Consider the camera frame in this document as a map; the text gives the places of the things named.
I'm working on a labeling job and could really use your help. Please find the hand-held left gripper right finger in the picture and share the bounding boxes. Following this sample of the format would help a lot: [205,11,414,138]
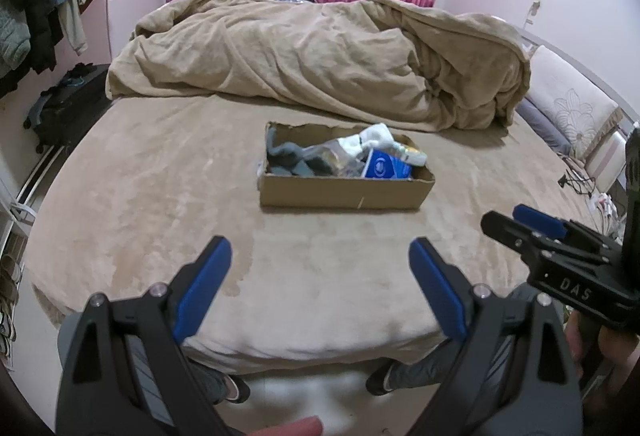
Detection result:
[408,237,584,436]

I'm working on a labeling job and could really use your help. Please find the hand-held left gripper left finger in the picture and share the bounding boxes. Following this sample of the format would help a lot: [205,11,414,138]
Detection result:
[55,236,233,436]

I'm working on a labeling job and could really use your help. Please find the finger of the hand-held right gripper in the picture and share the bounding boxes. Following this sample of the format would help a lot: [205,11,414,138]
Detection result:
[480,210,547,263]
[512,204,624,262]

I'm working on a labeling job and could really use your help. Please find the small white labelled tube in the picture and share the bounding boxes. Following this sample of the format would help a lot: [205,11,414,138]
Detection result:
[392,143,429,168]

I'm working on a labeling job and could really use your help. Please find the cardboard box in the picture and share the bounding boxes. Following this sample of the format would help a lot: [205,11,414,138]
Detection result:
[257,120,436,212]

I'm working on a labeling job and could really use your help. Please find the blue packet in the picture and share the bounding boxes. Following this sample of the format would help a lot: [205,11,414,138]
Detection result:
[360,148,414,180]

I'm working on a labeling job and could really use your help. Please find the grey knit sock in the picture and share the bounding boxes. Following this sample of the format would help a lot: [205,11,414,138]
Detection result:
[265,123,307,176]

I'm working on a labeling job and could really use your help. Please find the clear snack bag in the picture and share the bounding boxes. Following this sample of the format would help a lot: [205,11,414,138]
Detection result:
[304,139,368,178]

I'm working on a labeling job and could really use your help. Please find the person's right hand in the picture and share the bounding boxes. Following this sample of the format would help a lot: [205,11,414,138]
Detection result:
[564,311,640,399]

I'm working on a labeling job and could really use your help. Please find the person's left hand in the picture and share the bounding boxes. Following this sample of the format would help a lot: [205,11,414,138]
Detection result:
[250,416,324,436]

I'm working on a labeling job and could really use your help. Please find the person's right leg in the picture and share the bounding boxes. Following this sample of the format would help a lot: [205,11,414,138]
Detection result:
[385,283,568,394]

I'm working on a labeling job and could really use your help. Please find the pink striped pillow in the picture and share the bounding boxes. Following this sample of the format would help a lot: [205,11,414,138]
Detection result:
[584,130,630,196]

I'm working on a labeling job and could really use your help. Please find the grey pillow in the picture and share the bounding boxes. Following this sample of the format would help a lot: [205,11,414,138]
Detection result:
[515,97,574,157]

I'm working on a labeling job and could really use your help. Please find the bed with beige sheet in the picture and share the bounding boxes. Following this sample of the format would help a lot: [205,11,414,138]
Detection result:
[22,94,626,374]

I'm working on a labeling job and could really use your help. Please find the person's left shoe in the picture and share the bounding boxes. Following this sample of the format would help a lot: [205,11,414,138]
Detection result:
[221,372,251,405]

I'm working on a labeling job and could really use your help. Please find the person's shoe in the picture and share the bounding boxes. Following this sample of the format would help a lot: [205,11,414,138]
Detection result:
[365,362,397,397]
[221,372,251,405]

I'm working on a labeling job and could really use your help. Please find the person's right shoe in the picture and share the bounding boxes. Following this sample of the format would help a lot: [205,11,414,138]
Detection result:
[365,362,397,397]

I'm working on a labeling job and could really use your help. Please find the white floral pillow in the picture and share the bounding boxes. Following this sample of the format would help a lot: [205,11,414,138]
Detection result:
[525,45,622,163]

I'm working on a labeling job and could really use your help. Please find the grey bed headboard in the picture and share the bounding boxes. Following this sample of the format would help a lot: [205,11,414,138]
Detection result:
[500,16,640,129]

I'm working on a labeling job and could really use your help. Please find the white shoe rack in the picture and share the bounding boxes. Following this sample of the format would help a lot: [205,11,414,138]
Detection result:
[0,143,68,367]

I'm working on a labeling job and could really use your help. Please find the black suitcase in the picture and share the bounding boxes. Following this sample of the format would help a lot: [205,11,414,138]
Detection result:
[23,62,113,153]

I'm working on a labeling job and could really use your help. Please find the beige fleece blanket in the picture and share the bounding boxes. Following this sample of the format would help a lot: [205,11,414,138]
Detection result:
[106,0,532,133]

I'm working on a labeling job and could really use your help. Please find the grey garment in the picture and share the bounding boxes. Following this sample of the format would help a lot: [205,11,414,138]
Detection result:
[0,5,32,83]

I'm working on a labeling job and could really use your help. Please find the cream garment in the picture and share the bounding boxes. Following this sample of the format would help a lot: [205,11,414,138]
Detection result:
[58,0,97,58]

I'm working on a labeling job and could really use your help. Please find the black cable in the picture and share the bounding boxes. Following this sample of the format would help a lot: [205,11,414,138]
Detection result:
[556,165,602,198]

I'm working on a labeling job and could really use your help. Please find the white cable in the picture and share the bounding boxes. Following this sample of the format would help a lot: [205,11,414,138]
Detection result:
[586,193,627,238]

